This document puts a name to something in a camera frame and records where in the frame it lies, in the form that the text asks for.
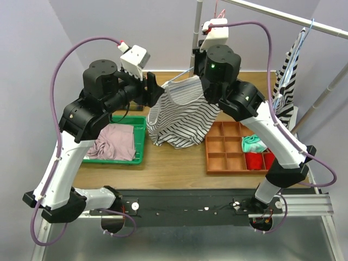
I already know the red cloth compartment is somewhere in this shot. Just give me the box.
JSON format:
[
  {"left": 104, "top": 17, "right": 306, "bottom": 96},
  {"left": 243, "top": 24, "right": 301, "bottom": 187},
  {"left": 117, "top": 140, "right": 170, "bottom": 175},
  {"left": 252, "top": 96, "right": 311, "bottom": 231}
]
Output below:
[
  {"left": 245, "top": 152, "right": 263, "bottom": 170},
  {"left": 263, "top": 152, "right": 275, "bottom": 170}
]

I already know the wide striped hung tank top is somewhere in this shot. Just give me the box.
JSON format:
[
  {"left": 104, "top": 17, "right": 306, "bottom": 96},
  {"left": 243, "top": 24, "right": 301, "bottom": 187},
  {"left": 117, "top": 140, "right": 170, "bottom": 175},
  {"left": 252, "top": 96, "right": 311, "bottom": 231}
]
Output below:
[{"left": 272, "top": 27, "right": 306, "bottom": 128}]

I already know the mauve pink garment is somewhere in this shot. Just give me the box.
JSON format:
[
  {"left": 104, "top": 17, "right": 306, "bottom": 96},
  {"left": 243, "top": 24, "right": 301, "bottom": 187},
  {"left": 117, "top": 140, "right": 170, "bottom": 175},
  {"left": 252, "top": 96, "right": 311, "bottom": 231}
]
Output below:
[{"left": 86, "top": 123, "right": 136, "bottom": 161}]

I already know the white black striped tank top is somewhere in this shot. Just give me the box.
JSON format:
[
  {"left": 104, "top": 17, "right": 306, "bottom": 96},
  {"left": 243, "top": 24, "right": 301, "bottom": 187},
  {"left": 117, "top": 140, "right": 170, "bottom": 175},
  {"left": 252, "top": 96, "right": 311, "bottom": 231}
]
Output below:
[{"left": 146, "top": 76, "right": 220, "bottom": 149}]

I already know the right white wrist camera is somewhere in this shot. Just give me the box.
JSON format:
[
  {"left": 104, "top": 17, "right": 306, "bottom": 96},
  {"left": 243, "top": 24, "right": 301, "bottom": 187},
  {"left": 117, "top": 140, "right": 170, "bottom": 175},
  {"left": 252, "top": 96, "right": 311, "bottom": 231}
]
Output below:
[{"left": 200, "top": 18, "right": 229, "bottom": 53}]

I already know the blue hanger holding top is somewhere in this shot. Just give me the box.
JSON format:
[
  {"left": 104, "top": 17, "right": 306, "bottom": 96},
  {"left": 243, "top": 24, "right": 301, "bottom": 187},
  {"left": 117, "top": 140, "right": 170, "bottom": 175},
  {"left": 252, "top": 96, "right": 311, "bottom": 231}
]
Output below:
[{"left": 272, "top": 27, "right": 308, "bottom": 112}]

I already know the green plastic tray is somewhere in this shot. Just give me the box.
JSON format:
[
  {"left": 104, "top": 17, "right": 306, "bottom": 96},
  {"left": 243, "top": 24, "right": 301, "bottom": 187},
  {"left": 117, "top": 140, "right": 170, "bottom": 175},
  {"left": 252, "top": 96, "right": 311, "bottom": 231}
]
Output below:
[{"left": 83, "top": 115, "right": 146, "bottom": 165}]

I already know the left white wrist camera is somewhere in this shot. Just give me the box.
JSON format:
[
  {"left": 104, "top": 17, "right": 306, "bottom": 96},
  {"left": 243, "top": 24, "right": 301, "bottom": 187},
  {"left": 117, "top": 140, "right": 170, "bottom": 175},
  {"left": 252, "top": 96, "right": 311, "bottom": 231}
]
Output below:
[{"left": 118, "top": 41, "right": 151, "bottom": 81}]

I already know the purple cable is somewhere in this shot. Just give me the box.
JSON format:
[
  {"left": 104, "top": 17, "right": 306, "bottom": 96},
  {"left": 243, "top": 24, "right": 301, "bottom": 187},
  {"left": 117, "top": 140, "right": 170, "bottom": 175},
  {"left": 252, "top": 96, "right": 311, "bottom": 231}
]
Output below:
[
  {"left": 217, "top": 21, "right": 338, "bottom": 237},
  {"left": 29, "top": 36, "right": 136, "bottom": 247}
]

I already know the metal clothes rack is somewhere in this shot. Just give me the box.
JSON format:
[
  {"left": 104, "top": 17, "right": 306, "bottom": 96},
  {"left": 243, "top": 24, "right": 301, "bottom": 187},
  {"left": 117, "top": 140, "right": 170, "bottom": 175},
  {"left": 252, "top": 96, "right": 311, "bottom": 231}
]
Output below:
[{"left": 192, "top": 1, "right": 347, "bottom": 134}]

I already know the mint green sock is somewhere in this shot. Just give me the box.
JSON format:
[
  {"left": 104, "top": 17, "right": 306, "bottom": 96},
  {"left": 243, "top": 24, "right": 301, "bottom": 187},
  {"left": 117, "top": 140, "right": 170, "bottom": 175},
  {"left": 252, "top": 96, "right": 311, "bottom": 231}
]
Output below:
[{"left": 241, "top": 134, "right": 268, "bottom": 153}]

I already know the yellow plaid shirt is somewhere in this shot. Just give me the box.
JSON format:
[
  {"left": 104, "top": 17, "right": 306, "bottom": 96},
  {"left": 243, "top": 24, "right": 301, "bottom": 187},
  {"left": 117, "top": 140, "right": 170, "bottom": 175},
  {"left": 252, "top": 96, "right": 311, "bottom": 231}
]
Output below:
[{"left": 129, "top": 103, "right": 144, "bottom": 111}]

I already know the red cloth right compartment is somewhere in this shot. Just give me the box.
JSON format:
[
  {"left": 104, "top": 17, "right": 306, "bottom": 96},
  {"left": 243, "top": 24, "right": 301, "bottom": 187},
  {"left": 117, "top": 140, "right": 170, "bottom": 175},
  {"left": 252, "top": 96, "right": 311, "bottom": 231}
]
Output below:
[{"left": 263, "top": 152, "right": 275, "bottom": 170}]

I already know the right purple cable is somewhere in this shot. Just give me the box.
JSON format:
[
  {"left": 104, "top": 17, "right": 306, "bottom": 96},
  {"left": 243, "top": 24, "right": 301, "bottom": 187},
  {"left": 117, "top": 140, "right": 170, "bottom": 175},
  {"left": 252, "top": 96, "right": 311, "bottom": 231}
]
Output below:
[{"left": 217, "top": 21, "right": 338, "bottom": 237}]

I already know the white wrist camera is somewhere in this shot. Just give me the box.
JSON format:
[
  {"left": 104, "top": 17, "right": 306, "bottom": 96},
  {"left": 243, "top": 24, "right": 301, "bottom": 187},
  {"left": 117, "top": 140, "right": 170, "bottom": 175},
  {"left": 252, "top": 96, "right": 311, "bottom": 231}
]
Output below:
[
  {"left": 200, "top": 18, "right": 229, "bottom": 53},
  {"left": 118, "top": 41, "right": 151, "bottom": 81}
]

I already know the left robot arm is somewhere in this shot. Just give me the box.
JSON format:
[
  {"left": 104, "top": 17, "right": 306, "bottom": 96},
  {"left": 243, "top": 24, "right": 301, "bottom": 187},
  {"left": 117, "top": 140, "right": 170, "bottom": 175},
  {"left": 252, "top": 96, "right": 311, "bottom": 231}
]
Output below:
[{"left": 23, "top": 59, "right": 164, "bottom": 223}]

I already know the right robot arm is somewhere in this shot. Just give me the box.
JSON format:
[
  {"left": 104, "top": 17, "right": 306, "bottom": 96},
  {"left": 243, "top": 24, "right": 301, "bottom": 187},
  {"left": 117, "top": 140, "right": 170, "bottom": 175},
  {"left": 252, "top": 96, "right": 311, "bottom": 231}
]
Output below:
[{"left": 192, "top": 40, "right": 316, "bottom": 213}]

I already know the pink wire hanger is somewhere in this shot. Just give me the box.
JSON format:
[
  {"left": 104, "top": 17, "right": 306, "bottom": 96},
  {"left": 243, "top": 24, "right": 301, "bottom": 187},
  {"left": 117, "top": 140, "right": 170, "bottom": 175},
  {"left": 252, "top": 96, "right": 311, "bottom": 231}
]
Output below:
[{"left": 213, "top": 0, "right": 226, "bottom": 21}]

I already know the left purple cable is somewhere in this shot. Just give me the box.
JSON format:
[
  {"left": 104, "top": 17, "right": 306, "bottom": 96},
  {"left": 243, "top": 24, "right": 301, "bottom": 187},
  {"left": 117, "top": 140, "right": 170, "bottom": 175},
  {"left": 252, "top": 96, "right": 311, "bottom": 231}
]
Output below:
[{"left": 29, "top": 36, "right": 136, "bottom": 247}]

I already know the blue wire hanger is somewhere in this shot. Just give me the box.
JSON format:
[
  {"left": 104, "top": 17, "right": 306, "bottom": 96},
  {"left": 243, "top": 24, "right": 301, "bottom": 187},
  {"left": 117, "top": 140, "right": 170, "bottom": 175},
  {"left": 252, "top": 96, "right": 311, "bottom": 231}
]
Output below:
[{"left": 166, "top": 67, "right": 194, "bottom": 83}]

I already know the brown wooden compartment box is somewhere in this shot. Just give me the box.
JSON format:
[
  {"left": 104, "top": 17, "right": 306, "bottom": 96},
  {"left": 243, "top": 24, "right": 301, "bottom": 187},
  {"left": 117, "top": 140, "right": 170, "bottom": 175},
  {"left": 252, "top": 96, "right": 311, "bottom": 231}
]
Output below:
[{"left": 204, "top": 121, "right": 270, "bottom": 176}]

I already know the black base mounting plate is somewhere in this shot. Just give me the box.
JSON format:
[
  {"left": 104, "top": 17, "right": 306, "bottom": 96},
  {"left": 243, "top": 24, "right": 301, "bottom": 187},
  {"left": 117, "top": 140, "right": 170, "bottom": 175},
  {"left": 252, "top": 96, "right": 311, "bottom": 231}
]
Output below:
[{"left": 107, "top": 189, "right": 283, "bottom": 227}]

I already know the red cloth left compartment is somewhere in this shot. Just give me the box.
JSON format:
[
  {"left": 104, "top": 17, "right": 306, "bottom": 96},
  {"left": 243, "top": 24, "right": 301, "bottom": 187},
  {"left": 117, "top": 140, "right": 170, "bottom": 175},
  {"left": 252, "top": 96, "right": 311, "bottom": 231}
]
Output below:
[{"left": 245, "top": 152, "right": 263, "bottom": 170}]

